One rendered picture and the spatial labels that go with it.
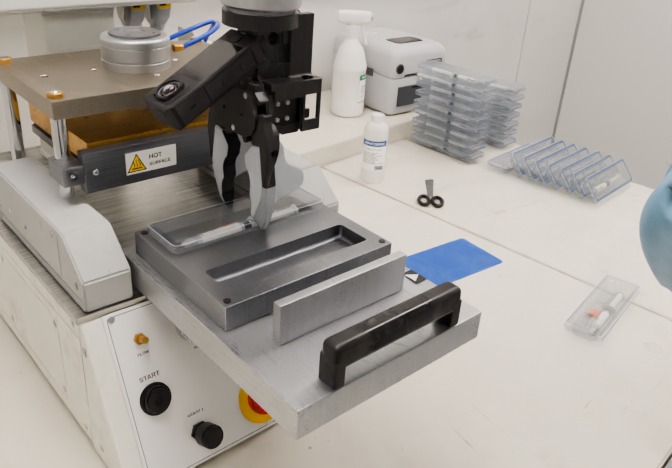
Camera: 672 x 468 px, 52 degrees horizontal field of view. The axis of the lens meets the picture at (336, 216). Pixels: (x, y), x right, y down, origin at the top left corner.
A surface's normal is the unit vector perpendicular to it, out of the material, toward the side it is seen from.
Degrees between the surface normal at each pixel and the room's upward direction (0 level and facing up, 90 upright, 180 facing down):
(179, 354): 65
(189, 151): 90
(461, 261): 0
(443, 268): 0
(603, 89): 90
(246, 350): 0
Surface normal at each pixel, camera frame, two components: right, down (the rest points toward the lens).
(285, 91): 0.66, 0.37
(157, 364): 0.62, -0.04
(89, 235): 0.47, -0.44
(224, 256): 0.07, -0.89
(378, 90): -0.76, 0.25
